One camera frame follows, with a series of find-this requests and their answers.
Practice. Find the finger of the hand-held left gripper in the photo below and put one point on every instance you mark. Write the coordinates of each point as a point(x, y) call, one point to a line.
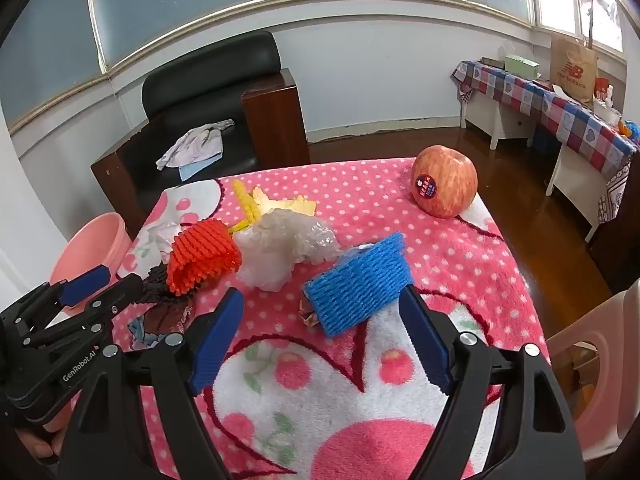
point(82, 285)
point(117, 297)

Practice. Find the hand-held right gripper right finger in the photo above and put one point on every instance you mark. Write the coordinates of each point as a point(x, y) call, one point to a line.
point(425, 345)

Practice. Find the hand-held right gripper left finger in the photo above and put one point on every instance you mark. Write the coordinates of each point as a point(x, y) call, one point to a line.
point(215, 345)

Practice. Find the pink plastic bin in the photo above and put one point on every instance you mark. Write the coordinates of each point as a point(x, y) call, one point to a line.
point(95, 250)

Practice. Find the brown snack wrapper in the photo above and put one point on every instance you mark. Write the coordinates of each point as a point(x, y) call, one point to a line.
point(160, 322)

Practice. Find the white tissue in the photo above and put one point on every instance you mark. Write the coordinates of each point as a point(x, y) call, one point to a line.
point(161, 242)

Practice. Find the orange foam fruit net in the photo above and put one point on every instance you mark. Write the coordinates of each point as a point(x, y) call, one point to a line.
point(200, 255)

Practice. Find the blue foam fruit net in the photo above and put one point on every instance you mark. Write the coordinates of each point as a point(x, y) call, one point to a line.
point(355, 285)

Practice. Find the shiny wrapper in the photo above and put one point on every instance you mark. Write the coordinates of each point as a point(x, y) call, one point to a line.
point(309, 312)

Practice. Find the white plastic wrap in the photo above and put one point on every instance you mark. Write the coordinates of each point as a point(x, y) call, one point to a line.
point(275, 252)

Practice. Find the yellow foam fruit net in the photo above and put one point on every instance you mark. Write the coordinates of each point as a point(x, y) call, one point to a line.
point(246, 202)

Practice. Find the pale yellow wrapper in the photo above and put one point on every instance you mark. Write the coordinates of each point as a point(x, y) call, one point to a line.
point(290, 205)

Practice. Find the person's left hand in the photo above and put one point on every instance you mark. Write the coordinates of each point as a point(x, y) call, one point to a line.
point(40, 440)

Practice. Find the light blue paper sheet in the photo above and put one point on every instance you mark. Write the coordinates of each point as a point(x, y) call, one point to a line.
point(192, 171)

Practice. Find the pink dotted blanket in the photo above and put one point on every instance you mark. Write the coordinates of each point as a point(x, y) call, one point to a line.
point(350, 210)

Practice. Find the red apple with sticker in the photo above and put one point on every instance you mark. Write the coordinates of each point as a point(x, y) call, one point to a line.
point(445, 180)

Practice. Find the pale patterned cloth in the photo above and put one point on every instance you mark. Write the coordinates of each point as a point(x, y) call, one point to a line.
point(197, 142)

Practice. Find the pink plastic chair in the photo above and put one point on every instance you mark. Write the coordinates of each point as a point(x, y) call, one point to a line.
point(620, 350)

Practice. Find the white side table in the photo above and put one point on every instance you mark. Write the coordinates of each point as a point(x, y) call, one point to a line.
point(570, 170)

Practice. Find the white cabinet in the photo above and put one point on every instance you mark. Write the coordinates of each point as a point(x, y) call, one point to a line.
point(495, 120)

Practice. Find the black leather armchair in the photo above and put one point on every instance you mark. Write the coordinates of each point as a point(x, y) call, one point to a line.
point(210, 70)

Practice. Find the checkered tablecloth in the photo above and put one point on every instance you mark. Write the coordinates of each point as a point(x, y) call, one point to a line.
point(565, 115)

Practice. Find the green box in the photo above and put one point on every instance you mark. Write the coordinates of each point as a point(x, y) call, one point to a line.
point(521, 64)

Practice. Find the orange and blue toys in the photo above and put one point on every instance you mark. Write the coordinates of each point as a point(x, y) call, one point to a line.
point(629, 129)

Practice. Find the red box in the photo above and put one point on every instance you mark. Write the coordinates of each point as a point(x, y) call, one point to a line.
point(602, 89)

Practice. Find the brown paper bag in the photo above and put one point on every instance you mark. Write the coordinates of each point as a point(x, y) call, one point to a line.
point(574, 67)

